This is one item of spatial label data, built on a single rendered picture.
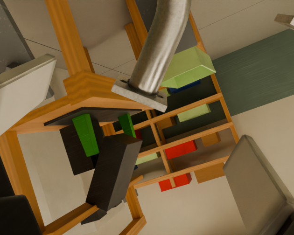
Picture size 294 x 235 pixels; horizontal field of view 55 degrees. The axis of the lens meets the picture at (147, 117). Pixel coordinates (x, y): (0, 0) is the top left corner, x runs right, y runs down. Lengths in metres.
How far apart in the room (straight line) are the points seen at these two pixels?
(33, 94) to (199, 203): 6.36
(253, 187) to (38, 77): 0.13
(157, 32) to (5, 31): 0.18
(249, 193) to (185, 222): 6.52
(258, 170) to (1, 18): 0.30
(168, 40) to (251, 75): 5.95
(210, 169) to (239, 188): 5.58
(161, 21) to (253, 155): 0.14
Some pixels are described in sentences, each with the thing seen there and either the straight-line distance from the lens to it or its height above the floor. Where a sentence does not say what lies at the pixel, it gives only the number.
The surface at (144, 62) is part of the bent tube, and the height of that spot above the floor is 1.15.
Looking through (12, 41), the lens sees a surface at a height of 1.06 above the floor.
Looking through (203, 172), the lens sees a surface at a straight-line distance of 5.77.
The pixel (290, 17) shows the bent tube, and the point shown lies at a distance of 0.30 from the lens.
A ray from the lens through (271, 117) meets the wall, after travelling 6.19.
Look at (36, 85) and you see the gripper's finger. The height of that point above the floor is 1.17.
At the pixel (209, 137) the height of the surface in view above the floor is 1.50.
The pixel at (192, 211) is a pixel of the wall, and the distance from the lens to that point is 6.58.
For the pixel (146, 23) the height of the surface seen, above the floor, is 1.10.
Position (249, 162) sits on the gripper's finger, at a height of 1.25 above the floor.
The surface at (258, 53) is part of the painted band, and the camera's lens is 6.28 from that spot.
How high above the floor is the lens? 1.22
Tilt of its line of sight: 5 degrees down
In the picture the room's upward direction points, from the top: 161 degrees clockwise
